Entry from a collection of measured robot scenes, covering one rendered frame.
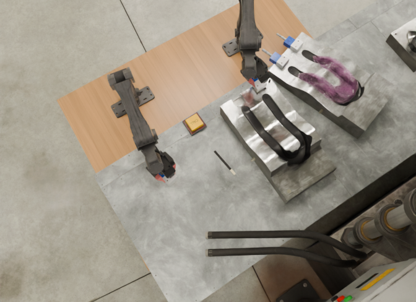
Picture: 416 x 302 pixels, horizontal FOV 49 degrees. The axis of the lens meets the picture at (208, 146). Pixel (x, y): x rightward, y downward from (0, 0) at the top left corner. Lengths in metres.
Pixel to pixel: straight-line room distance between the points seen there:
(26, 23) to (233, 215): 2.20
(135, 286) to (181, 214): 0.91
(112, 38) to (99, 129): 1.27
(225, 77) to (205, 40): 0.22
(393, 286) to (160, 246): 0.99
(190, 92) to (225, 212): 0.58
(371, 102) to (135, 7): 1.92
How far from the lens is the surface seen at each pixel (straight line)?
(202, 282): 1.93
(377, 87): 2.13
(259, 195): 1.98
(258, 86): 1.99
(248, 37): 1.79
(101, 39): 3.31
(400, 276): 1.35
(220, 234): 1.91
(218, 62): 2.21
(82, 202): 2.91
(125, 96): 1.68
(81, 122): 2.17
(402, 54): 2.34
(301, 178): 1.96
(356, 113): 2.05
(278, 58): 2.15
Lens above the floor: 2.73
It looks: 72 degrees down
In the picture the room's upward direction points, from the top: 5 degrees counter-clockwise
